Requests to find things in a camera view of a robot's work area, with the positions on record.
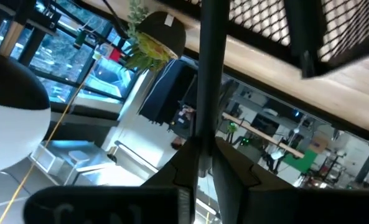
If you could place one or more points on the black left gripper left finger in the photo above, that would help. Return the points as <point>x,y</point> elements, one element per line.
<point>125,205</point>

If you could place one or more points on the black mesh desk organizer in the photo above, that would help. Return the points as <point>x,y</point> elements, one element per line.
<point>302,37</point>

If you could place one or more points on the black partition cabinet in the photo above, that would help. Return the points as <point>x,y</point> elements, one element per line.
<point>168,90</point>

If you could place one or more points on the person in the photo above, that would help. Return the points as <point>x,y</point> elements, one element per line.
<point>184,124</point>

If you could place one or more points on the potted succulent plant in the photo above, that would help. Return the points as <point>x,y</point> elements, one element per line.
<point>162,34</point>

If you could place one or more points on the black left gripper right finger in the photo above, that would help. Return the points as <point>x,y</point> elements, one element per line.
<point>280,208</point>

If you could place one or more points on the white globe table lamp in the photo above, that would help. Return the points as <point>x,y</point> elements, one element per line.
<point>13,130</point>

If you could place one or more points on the red box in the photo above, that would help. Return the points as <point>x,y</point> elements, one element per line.
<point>115,55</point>

